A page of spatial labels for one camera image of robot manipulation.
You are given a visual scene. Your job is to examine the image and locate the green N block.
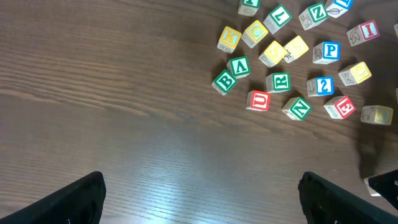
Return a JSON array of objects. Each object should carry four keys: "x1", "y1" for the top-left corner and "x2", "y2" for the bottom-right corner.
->
[{"x1": 282, "y1": 97, "x2": 312, "y2": 121}]

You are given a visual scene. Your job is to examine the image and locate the blue 2 block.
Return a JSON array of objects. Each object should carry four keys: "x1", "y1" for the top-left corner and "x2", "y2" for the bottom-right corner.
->
[{"x1": 307, "y1": 77, "x2": 335, "y2": 97}]

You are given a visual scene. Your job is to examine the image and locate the green B block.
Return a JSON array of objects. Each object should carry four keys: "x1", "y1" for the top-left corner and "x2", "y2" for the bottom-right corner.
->
[{"x1": 211, "y1": 69, "x2": 237, "y2": 95}]

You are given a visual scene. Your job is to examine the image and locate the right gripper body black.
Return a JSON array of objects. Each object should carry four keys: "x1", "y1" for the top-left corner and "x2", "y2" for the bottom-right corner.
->
[{"x1": 364, "y1": 170, "x2": 397, "y2": 209}]

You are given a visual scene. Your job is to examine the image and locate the yellow K block left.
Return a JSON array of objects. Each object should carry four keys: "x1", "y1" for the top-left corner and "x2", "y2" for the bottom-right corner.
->
[{"x1": 217, "y1": 26, "x2": 242, "y2": 54}]

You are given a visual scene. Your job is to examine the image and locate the yellow block lower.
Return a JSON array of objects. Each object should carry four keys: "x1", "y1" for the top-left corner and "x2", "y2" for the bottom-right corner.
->
[{"x1": 361, "y1": 105, "x2": 394, "y2": 125}]

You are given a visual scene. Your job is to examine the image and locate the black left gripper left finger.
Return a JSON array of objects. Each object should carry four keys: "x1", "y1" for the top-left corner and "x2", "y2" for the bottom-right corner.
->
[{"x1": 1, "y1": 171, "x2": 106, "y2": 224}]

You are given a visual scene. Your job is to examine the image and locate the green A block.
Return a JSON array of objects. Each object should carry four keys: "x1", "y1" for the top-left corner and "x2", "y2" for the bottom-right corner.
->
[{"x1": 226, "y1": 56, "x2": 251, "y2": 79}]

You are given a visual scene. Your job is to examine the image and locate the yellow block plain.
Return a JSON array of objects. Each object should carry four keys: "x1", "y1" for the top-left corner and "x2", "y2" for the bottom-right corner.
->
[{"x1": 284, "y1": 35, "x2": 309, "y2": 63}]

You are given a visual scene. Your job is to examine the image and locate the green T block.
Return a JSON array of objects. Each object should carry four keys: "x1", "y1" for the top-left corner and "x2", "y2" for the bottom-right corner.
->
[{"x1": 238, "y1": 0, "x2": 261, "y2": 17}]

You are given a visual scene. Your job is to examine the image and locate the yellow O block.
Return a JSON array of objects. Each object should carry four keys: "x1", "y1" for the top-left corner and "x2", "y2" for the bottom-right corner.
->
[{"x1": 338, "y1": 62, "x2": 372, "y2": 86}]

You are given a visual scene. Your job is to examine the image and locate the red I block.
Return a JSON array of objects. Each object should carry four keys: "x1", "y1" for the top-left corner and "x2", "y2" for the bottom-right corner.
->
[{"x1": 346, "y1": 20, "x2": 380, "y2": 47}]

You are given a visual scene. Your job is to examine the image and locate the blue P block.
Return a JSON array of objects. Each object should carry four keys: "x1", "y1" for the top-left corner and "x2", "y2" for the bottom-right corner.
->
[{"x1": 313, "y1": 41, "x2": 341, "y2": 65}]

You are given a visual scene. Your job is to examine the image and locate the blue L block top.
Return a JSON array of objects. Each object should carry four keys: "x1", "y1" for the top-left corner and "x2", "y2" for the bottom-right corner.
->
[{"x1": 325, "y1": 0, "x2": 353, "y2": 18}]

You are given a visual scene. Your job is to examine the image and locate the green Z block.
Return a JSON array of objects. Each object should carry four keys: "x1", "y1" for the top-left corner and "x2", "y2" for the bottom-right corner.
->
[{"x1": 298, "y1": 2, "x2": 329, "y2": 30}]

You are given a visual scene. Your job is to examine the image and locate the yellow C block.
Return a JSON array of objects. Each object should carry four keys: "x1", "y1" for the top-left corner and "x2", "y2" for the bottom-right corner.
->
[{"x1": 241, "y1": 20, "x2": 269, "y2": 49}]

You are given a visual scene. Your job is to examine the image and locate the yellow S block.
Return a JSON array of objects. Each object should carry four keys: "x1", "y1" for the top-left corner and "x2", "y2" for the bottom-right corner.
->
[{"x1": 259, "y1": 40, "x2": 287, "y2": 68}]

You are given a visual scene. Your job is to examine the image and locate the red E block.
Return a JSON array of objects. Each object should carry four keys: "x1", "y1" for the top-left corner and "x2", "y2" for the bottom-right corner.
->
[{"x1": 323, "y1": 95, "x2": 356, "y2": 119}]

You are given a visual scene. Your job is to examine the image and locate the green 7 block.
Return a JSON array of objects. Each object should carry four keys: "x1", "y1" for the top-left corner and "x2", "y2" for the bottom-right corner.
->
[{"x1": 263, "y1": 5, "x2": 292, "y2": 34}]

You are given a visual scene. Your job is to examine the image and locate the red U block left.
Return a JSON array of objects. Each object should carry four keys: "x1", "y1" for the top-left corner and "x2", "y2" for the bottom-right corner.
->
[{"x1": 246, "y1": 90, "x2": 271, "y2": 111}]

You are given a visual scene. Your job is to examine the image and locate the green R block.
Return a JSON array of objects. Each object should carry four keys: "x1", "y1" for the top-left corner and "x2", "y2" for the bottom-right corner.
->
[{"x1": 266, "y1": 72, "x2": 291, "y2": 93}]

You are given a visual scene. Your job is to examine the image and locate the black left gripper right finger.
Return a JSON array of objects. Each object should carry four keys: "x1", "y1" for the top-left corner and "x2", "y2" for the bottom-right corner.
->
[{"x1": 298, "y1": 172, "x2": 397, "y2": 223}]

